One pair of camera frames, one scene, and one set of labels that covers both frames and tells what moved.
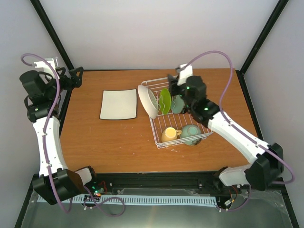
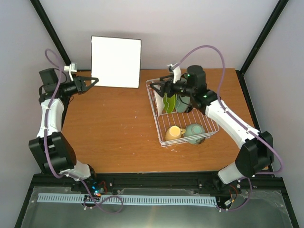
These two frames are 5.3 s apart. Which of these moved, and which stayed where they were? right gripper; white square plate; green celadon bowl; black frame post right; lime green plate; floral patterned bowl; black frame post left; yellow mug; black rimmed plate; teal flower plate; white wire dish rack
Moved: right gripper; white square plate; yellow mug; green celadon bowl; teal flower plate; floral patterned bowl; lime green plate
Stayed: black frame post right; black frame post left; black rimmed plate; white wire dish rack
